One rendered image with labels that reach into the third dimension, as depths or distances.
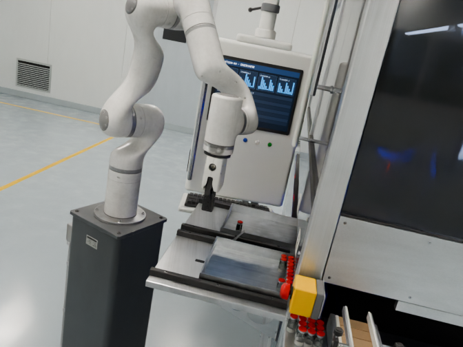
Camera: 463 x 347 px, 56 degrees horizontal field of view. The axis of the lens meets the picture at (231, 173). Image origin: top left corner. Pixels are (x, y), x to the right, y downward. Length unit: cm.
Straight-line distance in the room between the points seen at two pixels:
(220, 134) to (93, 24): 625
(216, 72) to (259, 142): 95
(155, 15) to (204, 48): 24
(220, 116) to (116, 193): 61
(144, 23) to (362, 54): 67
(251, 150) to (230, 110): 99
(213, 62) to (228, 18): 550
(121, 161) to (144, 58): 37
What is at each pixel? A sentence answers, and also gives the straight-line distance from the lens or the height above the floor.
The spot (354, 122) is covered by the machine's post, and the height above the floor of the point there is 143.
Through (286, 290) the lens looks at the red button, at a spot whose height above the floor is 101.
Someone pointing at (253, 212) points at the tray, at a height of 90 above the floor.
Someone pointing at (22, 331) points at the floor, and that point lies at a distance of 254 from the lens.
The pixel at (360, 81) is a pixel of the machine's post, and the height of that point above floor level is 153.
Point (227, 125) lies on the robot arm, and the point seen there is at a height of 135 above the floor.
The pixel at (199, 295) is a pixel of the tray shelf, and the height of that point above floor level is 88.
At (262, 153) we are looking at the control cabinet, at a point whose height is 106.
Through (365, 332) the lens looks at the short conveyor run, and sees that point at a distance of 123.
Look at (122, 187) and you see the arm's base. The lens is 161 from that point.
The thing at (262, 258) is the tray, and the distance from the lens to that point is 152.
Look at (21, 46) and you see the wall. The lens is 793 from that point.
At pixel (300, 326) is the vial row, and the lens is 117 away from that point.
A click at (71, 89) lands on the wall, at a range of 755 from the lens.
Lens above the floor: 157
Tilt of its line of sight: 17 degrees down
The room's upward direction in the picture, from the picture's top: 11 degrees clockwise
